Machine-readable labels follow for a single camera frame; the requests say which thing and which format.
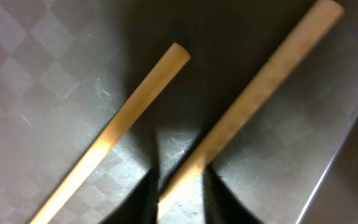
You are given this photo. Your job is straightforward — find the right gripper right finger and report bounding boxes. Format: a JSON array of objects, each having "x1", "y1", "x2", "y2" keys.
[{"x1": 203, "y1": 166, "x2": 263, "y2": 224}]

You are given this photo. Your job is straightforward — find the brown serving tray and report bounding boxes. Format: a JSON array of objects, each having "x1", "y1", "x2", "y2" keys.
[{"x1": 0, "y1": 0, "x2": 358, "y2": 223}]

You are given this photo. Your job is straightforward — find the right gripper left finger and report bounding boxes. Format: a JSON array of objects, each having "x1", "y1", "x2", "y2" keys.
[{"x1": 100, "y1": 169, "x2": 158, "y2": 224}]

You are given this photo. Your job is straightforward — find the wooden chopstick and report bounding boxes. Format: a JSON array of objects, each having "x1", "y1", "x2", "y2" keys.
[
  {"x1": 30, "y1": 42, "x2": 191, "y2": 224},
  {"x1": 157, "y1": 0, "x2": 344, "y2": 218}
]

